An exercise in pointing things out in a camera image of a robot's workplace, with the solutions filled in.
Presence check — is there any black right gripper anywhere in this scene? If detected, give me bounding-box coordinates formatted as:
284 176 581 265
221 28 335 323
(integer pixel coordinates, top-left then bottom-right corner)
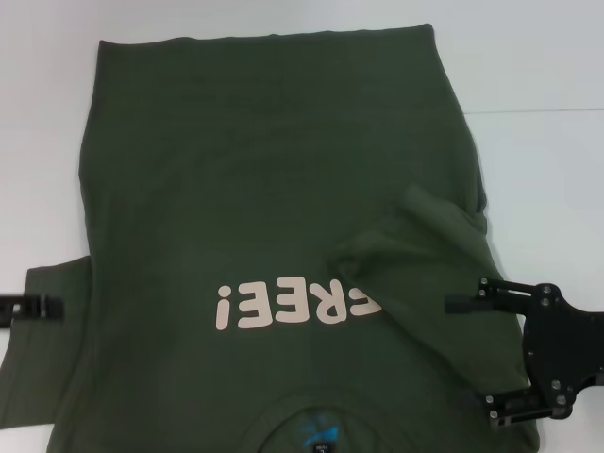
445 277 604 431

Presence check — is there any dark green printed t-shirt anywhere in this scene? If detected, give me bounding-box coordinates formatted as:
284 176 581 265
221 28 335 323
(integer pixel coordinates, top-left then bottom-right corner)
0 21 542 453

